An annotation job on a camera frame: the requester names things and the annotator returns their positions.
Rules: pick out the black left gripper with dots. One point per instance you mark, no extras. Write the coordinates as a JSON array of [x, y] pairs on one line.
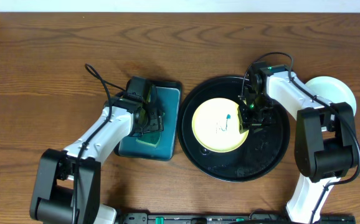
[[154, 121]]

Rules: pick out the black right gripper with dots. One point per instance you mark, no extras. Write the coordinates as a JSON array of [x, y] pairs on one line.
[[248, 123]]

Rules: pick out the green scrubbing sponge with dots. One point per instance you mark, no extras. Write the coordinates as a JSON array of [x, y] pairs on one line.
[[149, 139]]

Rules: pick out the yellow plate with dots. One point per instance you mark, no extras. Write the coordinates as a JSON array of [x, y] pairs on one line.
[[216, 125]]

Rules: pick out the pale green plate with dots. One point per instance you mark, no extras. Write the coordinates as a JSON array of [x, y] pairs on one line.
[[333, 89]]

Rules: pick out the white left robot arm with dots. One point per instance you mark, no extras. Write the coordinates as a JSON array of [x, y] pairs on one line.
[[68, 182]]

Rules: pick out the black rectangular water tray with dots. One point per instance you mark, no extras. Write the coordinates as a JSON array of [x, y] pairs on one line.
[[169, 95]]

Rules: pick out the black round tray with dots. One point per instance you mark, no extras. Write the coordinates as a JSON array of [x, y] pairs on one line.
[[262, 150]]

